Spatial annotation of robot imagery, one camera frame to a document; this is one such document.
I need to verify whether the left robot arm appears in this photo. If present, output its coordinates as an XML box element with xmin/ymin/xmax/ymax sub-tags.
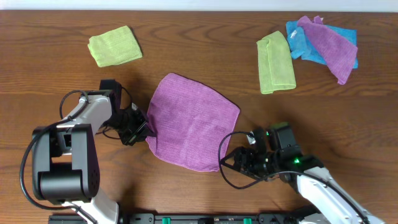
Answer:
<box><xmin>28</xmin><ymin>90</ymin><xmax>154</xmax><ymax>223</ymax></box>

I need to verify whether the folded green cloth left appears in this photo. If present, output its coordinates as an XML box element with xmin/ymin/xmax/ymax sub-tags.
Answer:
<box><xmin>88</xmin><ymin>26</ymin><xmax>143</xmax><ymax>67</ymax></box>

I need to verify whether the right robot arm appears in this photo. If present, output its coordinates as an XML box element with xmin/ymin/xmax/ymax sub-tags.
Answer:
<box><xmin>218</xmin><ymin>143</ymin><xmax>384</xmax><ymax>223</ymax></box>

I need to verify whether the left black cable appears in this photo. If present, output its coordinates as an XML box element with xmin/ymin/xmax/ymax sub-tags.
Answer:
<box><xmin>19</xmin><ymin>89</ymin><xmax>134</xmax><ymax>224</ymax></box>

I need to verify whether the purple cloth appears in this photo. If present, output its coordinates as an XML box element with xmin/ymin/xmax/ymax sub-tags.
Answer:
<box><xmin>297</xmin><ymin>16</ymin><xmax>358</xmax><ymax>85</ymax></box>
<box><xmin>146</xmin><ymin>73</ymin><xmax>240</xmax><ymax>172</ymax></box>

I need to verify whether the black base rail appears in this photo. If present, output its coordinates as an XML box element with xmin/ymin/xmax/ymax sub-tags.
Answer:
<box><xmin>48</xmin><ymin>212</ymin><xmax>321</xmax><ymax>224</ymax></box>

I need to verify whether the blue cloth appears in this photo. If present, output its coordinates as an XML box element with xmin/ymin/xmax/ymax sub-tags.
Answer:
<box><xmin>286</xmin><ymin>21</ymin><xmax>357</xmax><ymax>65</ymax></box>

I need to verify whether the right black cable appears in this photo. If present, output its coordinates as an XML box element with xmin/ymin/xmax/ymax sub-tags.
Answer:
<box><xmin>217</xmin><ymin>131</ymin><xmax>371</xmax><ymax>224</ymax></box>

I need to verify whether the black cable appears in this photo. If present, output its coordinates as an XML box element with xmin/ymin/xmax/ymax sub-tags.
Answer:
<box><xmin>19</xmin><ymin>89</ymin><xmax>134</xmax><ymax>224</ymax></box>
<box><xmin>217</xmin><ymin>131</ymin><xmax>371</xmax><ymax>224</ymax></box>

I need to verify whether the green cloth right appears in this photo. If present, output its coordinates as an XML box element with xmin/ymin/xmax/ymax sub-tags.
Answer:
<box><xmin>257</xmin><ymin>31</ymin><xmax>296</xmax><ymax>95</ymax></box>

